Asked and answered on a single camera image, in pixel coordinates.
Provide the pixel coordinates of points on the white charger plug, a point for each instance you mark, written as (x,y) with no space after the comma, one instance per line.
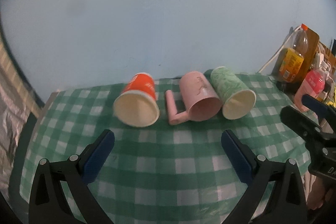
(320,63)

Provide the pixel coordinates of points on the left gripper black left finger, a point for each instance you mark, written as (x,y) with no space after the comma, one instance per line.
(48,203)

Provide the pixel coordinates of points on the green patterned paper cup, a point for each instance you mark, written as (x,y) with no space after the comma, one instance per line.
(238,100)

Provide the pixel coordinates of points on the operator right hand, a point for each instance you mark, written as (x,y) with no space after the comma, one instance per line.
(318,193)

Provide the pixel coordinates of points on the pink plastic mug with handle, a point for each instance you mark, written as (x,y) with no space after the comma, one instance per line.
(200,100)

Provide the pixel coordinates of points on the orange juice bottle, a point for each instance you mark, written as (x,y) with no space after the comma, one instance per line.
(295,55)

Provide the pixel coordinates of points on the pink drink bottle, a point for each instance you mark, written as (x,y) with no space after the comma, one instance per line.
(312,85)

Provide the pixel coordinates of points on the wooden desk organizer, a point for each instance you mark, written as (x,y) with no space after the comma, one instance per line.
(314,46)

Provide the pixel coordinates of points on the green white checkered tablecloth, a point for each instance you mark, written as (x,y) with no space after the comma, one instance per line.
(162,173)

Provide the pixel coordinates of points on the yellow green cloth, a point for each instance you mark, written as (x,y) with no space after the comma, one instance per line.
(330,101)

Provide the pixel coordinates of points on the orange paper cup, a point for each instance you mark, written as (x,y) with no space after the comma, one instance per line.
(137,106)

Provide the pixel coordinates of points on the black cylindrical object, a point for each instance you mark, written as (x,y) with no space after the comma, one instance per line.
(288,88)

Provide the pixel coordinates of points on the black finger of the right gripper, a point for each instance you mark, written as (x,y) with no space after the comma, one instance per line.
(301,124)
(322,110)

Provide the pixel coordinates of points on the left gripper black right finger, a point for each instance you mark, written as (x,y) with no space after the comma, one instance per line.
(286,204)

